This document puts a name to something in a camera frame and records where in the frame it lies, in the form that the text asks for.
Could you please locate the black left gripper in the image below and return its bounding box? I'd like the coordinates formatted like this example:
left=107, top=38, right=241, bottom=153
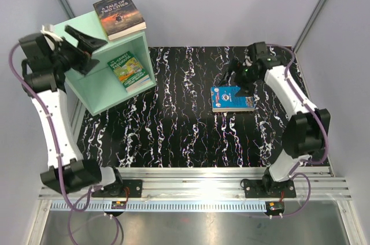
left=49, top=26, right=107, bottom=76

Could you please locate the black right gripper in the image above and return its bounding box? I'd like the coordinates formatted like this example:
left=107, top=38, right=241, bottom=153
left=219, top=58, right=260, bottom=98

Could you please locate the blue cartoon cover book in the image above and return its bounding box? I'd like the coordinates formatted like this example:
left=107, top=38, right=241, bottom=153
left=210, top=86, right=256, bottom=113

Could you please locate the dark tale two cities book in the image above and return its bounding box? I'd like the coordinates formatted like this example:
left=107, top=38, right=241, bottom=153
left=93, top=0, right=146, bottom=37

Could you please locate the green 104-storey treehouse book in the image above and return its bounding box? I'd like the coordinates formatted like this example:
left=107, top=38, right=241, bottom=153
left=108, top=51, right=150, bottom=91

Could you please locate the lime green paperback book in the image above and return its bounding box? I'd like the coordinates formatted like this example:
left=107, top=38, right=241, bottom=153
left=108, top=25, right=146, bottom=40

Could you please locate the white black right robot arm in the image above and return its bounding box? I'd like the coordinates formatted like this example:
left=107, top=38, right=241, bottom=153
left=216, top=42, right=331, bottom=198

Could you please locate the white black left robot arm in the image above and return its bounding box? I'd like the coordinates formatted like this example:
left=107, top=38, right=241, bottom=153
left=19, top=25, right=124, bottom=197

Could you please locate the mint green open cabinet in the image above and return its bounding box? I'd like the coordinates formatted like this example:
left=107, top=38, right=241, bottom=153
left=54, top=12, right=156, bottom=116

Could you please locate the black marbled table mat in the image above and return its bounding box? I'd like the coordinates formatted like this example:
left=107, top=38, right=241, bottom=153
left=77, top=46, right=288, bottom=168

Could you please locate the right small circuit board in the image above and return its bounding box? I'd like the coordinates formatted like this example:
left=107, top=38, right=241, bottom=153
left=267, top=202, right=285, bottom=212

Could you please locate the small circuit board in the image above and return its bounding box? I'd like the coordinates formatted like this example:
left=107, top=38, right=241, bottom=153
left=112, top=201, right=127, bottom=210
left=267, top=202, right=285, bottom=212

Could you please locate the left small circuit board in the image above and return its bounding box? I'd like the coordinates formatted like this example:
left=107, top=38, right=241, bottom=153
left=112, top=201, right=127, bottom=210

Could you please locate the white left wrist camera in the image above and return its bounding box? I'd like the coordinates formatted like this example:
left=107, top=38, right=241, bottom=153
left=40, top=24, right=63, bottom=42

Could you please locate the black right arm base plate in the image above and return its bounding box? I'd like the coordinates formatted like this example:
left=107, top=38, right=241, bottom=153
left=240, top=179, right=297, bottom=198

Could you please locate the aluminium mounting rail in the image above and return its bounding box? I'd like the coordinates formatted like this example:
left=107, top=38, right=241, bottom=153
left=39, top=166, right=352, bottom=203

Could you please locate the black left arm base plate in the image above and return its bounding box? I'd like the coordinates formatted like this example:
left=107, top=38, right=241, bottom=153
left=92, top=179, right=143, bottom=198

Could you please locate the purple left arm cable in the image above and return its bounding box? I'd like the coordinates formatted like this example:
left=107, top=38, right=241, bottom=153
left=8, top=44, right=125, bottom=244

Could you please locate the white slotted cable duct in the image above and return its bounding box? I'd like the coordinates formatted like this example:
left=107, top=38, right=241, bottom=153
left=50, top=201, right=268, bottom=213

